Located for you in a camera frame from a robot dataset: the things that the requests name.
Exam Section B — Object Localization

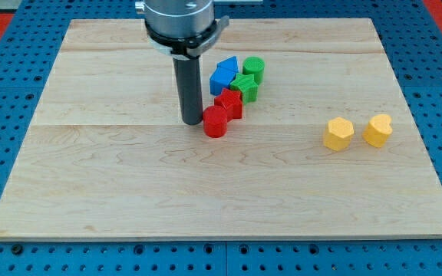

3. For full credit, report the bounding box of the blue triangle block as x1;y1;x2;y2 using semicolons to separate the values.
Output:
217;56;239;72

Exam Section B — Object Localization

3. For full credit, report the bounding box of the yellow heart block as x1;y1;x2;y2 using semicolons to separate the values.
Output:
362;114;393;148

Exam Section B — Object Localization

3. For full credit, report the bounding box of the blue cube block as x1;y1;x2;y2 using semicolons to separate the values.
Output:
209;67;236;96

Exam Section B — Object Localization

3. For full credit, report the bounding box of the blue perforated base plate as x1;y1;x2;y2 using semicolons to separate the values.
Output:
0;0;442;275

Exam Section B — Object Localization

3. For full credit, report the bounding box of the yellow hexagon block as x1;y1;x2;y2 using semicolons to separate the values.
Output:
323;117;355;151

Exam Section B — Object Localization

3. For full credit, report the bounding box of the wooden board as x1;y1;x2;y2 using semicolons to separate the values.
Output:
0;18;442;242

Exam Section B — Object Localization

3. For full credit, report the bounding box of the green cylinder block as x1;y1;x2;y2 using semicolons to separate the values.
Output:
242;56;266;84

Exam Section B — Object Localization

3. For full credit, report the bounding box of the green star block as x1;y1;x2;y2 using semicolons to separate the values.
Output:
229;73;259;104

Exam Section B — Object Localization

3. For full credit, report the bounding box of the red star block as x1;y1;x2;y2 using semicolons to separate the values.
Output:
214;88;243;121

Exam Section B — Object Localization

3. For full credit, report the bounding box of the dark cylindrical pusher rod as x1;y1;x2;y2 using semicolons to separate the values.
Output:
173;59;203;125

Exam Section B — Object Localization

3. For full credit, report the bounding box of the red cylinder block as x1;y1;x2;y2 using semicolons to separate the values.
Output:
203;105;227;138

